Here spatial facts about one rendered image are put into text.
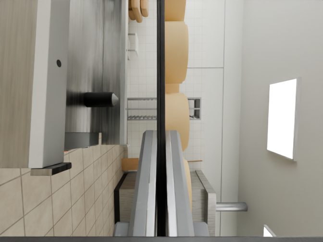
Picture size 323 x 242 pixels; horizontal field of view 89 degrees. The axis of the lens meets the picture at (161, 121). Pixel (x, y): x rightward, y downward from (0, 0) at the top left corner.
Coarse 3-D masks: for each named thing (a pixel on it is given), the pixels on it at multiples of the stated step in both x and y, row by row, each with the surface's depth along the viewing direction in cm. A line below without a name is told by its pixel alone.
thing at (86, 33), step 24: (72, 0) 29; (96, 0) 40; (72, 24) 29; (96, 24) 40; (72, 48) 29; (96, 48) 40; (72, 72) 29; (96, 72) 40; (72, 96) 29; (96, 96) 33; (72, 120) 29; (96, 120) 40
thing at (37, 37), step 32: (0, 0) 15; (32, 0) 15; (64, 0) 17; (0, 32) 14; (32, 32) 14; (64, 32) 17; (0, 64) 14; (32, 64) 14; (64, 64) 17; (0, 96) 14; (32, 96) 14; (64, 96) 17; (0, 128) 14; (32, 128) 14; (64, 128) 16; (0, 160) 14; (32, 160) 13
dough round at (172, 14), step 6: (168, 0) 13; (174, 0) 13; (180, 0) 13; (168, 6) 14; (174, 6) 14; (180, 6) 14; (168, 12) 14; (174, 12) 14; (180, 12) 14; (168, 18) 14; (174, 18) 14; (180, 18) 14
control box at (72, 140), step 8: (64, 136) 27; (72, 136) 29; (80, 136) 32; (88, 136) 36; (96, 136) 40; (64, 144) 27; (72, 144) 29; (80, 144) 32; (88, 144) 36; (96, 144) 40
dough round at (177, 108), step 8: (168, 96) 13; (176, 96) 13; (184, 96) 13; (168, 104) 12; (176, 104) 12; (184, 104) 12; (168, 112) 12; (176, 112) 12; (184, 112) 12; (168, 120) 12; (176, 120) 12; (184, 120) 12; (168, 128) 12; (176, 128) 12; (184, 128) 12; (184, 136) 12; (184, 144) 12
